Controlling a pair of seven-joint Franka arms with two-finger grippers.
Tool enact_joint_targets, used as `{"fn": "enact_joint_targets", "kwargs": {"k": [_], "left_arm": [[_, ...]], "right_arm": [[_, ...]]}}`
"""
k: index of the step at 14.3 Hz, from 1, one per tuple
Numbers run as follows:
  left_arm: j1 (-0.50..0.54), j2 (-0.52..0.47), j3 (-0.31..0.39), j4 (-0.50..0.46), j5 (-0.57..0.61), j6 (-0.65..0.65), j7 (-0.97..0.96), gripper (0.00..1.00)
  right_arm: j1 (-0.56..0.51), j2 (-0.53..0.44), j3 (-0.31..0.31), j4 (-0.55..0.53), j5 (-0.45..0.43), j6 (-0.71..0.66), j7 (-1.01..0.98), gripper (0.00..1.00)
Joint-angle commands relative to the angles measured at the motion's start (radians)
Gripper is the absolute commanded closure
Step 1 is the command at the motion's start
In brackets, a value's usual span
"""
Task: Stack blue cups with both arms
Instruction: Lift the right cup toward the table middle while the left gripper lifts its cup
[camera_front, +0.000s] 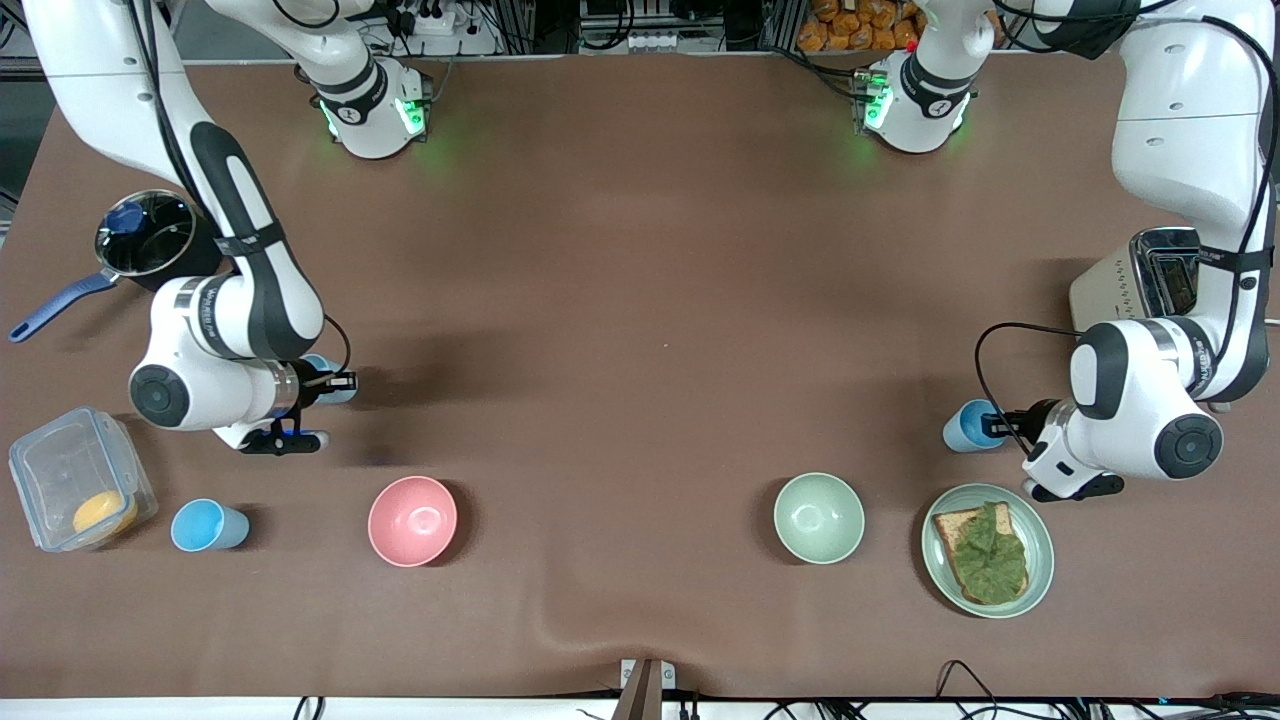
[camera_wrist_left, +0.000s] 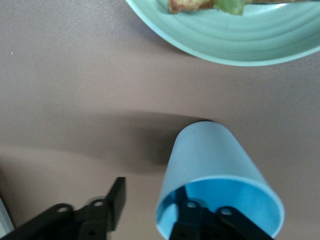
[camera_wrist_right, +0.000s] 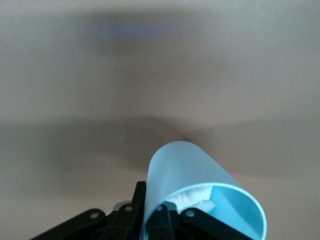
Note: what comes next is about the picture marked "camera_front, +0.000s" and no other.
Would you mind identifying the green bowl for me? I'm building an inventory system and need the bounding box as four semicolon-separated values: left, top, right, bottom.
773;472;866;565

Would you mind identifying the pink bowl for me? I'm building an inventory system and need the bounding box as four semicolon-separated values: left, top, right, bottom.
367;476;459;568

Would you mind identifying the blue plastic cup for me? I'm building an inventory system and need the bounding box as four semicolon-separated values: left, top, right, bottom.
170;498;251;553
303;354;359;406
942;399;1006;454

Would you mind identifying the yellow round food piece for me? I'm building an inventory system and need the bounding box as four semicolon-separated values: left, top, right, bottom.
72;490;139;536

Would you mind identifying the black pot with blue handle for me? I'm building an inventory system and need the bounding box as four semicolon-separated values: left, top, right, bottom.
8;189;226;344

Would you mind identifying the black floor cable loop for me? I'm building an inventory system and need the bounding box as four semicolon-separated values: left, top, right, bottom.
935;660;1001;720

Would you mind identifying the bag of orange snacks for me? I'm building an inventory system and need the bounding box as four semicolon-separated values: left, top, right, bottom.
797;0;926;53

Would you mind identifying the clear plastic food container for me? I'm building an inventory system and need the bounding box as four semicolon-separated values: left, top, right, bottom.
8;406;159;553

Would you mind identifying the beige and steel toaster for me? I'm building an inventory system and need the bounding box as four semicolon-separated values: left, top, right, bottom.
1069;227;1206;336

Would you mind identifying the metal table bracket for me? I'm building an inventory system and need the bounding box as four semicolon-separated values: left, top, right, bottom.
620;658;677;720

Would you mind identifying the glass lid with blue knob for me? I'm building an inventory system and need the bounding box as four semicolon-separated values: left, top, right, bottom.
95;190;196;278

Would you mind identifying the green lettuce leaf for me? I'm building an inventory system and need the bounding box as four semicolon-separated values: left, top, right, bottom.
947;503;1029;604

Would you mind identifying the white power strip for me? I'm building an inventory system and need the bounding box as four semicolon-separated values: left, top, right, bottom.
395;5;461;36

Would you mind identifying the toasted bread slice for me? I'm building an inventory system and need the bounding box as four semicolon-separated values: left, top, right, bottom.
932;502;1031;606

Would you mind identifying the green plate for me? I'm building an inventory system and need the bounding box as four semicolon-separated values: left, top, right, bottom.
921;484;1055;619

